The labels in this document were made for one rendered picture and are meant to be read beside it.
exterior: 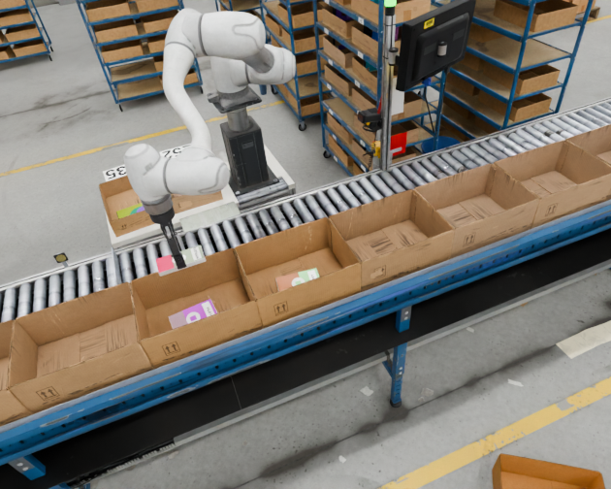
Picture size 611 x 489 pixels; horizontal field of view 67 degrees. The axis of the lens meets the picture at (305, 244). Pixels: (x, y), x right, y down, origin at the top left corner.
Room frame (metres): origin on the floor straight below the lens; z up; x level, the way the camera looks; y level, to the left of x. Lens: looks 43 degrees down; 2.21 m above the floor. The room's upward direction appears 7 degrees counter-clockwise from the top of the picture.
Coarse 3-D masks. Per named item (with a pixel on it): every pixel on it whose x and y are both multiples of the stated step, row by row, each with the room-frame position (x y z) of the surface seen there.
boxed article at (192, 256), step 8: (192, 248) 1.20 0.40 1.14; (200, 248) 1.20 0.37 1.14; (168, 256) 1.18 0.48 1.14; (184, 256) 1.17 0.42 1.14; (192, 256) 1.16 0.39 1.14; (200, 256) 1.16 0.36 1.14; (160, 264) 1.14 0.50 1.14; (168, 264) 1.14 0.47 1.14; (176, 264) 1.14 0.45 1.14; (192, 264) 1.14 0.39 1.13; (160, 272) 1.11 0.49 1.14; (168, 272) 1.11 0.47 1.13
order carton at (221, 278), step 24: (216, 264) 1.27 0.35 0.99; (240, 264) 1.20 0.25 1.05; (144, 288) 1.18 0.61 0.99; (168, 288) 1.21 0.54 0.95; (192, 288) 1.23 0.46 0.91; (216, 288) 1.24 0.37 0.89; (240, 288) 1.23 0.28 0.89; (144, 312) 1.13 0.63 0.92; (168, 312) 1.14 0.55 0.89; (240, 312) 1.00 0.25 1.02; (144, 336) 0.98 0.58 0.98; (168, 336) 0.93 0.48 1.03; (192, 336) 0.95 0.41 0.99; (216, 336) 0.97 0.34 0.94; (240, 336) 0.99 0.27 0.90; (168, 360) 0.92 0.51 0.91
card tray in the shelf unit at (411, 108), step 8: (352, 88) 3.00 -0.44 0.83; (360, 88) 3.03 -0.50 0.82; (352, 96) 3.00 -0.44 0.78; (360, 96) 2.89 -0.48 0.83; (368, 96) 3.03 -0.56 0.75; (408, 96) 2.87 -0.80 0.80; (416, 96) 2.78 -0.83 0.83; (360, 104) 2.89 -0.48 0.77; (368, 104) 2.79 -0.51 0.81; (408, 104) 2.69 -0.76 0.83; (416, 104) 2.71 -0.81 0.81; (408, 112) 2.69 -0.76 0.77; (416, 112) 2.71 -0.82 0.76; (392, 120) 2.66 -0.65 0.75
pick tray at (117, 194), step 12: (120, 180) 2.20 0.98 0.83; (108, 192) 2.16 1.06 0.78; (120, 192) 2.18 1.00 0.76; (132, 192) 2.17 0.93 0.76; (108, 204) 2.09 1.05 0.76; (120, 204) 2.07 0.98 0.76; (132, 204) 2.06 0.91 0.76; (108, 216) 1.85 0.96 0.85; (132, 216) 1.84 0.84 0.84; (144, 216) 1.86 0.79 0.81; (120, 228) 1.82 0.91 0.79; (132, 228) 1.83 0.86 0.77
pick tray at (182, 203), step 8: (216, 192) 2.01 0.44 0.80; (176, 200) 1.95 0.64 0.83; (184, 200) 1.96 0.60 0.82; (192, 200) 1.97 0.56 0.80; (200, 200) 1.98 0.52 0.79; (208, 200) 1.99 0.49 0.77; (216, 200) 2.01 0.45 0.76; (176, 208) 1.94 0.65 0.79; (184, 208) 1.96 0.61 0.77; (192, 208) 1.97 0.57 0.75
